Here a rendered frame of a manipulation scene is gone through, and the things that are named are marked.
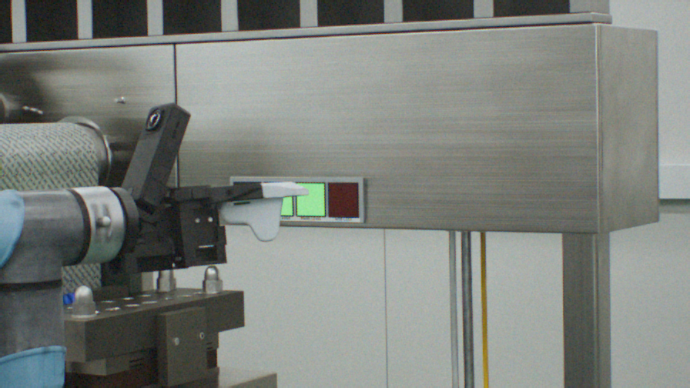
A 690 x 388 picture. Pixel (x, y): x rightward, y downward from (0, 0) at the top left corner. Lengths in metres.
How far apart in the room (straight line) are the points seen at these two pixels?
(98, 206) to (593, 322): 1.11
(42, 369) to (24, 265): 0.10
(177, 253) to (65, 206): 0.14
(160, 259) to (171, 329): 0.82
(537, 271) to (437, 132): 2.53
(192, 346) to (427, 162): 0.46
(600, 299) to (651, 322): 2.30
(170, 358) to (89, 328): 0.18
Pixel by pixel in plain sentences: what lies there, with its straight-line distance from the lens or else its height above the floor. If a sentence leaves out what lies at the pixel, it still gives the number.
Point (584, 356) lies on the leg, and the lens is 2.44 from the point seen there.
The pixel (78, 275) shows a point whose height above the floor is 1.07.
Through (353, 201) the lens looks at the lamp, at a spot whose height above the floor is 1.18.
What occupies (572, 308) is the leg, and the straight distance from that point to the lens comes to 2.44.
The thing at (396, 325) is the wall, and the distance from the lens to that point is 5.09.
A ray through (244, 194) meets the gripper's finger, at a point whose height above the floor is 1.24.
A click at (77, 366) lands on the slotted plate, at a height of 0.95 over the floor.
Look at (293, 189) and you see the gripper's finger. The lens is 1.59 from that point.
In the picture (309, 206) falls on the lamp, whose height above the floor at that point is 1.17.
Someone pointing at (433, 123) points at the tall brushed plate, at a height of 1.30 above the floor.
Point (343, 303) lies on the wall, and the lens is 5.18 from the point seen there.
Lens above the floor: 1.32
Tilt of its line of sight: 3 degrees down
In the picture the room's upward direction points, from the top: 1 degrees counter-clockwise
